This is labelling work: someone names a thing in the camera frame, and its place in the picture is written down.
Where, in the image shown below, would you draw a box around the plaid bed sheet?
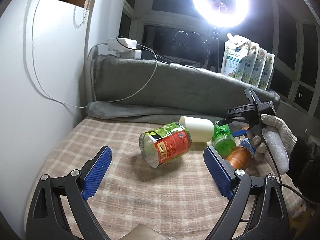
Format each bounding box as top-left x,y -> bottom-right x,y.
26,115 -> 308,240

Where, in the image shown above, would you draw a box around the white refill pouch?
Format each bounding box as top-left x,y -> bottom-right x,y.
258,53 -> 275,90
221,33 -> 251,80
241,42 -> 259,83
249,48 -> 267,87

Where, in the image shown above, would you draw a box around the white plastic cup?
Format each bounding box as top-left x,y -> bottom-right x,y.
179,116 -> 214,142

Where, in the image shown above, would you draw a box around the white charging cable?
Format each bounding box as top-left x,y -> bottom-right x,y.
31,0 -> 158,110

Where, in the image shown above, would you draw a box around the black tripod stand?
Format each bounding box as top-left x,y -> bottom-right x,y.
204,27 -> 220,73

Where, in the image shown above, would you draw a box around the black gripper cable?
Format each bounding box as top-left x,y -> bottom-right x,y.
254,97 -> 320,204

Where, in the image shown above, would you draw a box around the white power strip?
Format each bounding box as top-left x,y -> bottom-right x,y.
107,37 -> 142,60

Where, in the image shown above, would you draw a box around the white knit gloved right hand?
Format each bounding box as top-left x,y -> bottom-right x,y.
247,114 -> 297,175

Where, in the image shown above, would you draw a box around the white ring light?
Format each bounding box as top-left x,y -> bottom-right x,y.
193,0 -> 250,28

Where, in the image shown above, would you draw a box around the grey fleece blanket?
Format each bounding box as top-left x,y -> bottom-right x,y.
85,54 -> 281,126

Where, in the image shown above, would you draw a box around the blue orange bottle cup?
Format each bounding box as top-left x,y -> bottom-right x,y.
239,138 -> 256,155

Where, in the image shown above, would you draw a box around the green tea bottle cup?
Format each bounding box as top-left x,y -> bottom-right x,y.
212,121 -> 236,158

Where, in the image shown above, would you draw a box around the orange paper cup near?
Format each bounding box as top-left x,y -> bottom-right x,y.
226,146 -> 252,170

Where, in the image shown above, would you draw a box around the white bead cord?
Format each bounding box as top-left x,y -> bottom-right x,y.
73,4 -> 90,28

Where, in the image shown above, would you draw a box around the red green label cup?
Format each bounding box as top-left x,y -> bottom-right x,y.
139,122 -> 192,168

